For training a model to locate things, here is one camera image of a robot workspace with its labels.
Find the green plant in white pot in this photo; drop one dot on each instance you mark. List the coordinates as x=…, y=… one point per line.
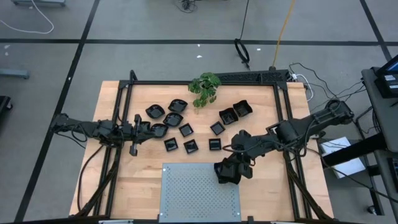
x=205, y=87

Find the black aluminium table frame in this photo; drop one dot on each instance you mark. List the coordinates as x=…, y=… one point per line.
x=155, y=82

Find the black wavy square plate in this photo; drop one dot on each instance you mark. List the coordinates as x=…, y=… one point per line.
x=225, y=172
x=242, y=109
x=228, y=116

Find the black desk crossbar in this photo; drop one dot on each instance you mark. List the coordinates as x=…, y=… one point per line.
x=351, y=151

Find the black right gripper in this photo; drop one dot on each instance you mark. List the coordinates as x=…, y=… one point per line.
x=245, y=168

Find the white paper sheet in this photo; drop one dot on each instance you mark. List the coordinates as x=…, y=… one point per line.
x=351, y=168

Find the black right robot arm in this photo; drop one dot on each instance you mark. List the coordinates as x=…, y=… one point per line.
x=298, y=127

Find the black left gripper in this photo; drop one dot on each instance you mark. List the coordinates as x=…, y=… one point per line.
x=135, y=137

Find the grey side desk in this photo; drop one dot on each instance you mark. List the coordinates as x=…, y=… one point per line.
x=384, y=118

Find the black equipment base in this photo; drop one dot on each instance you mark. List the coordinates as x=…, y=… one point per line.
x=4, y=104

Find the grey perforated metal shelf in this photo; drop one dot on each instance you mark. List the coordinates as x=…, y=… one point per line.
x=192, y=193

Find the black square mini plate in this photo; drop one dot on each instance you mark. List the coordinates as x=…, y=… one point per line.
x=214, y=144
x=186, y=130
x=190, y=146
x=217, y=128
x=171, y=144

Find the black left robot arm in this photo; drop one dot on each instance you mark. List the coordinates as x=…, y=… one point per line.
x=90, y=129

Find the grey metal table foot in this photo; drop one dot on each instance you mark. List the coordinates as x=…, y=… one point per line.
x=37, y=2
x=14, y=74

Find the black caster wheel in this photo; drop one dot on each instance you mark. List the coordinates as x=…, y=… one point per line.
x=372, y=210

